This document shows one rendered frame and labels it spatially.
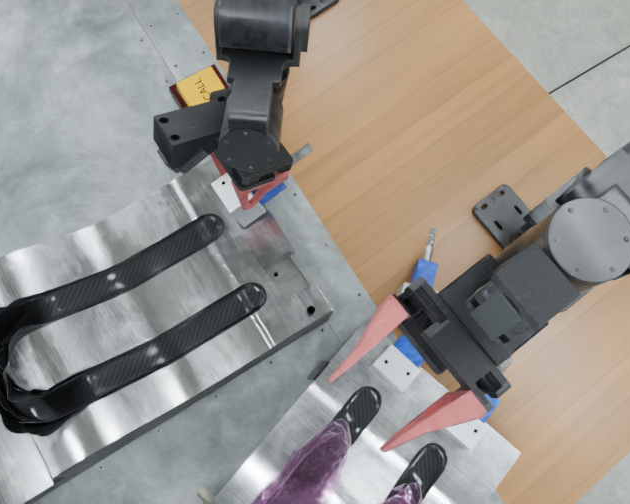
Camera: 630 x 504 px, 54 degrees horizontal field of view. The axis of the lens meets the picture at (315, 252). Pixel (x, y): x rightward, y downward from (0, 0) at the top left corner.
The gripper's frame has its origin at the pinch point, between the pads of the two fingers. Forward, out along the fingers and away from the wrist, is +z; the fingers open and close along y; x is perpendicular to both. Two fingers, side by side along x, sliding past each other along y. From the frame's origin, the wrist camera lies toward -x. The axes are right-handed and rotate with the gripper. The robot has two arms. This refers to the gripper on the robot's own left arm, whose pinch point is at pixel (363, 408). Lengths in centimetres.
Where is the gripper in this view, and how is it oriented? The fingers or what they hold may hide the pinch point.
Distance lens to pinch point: 47.9
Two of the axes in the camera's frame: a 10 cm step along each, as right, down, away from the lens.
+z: -7.9, 5.9, -1.6
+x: -0.2, 2.3, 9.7
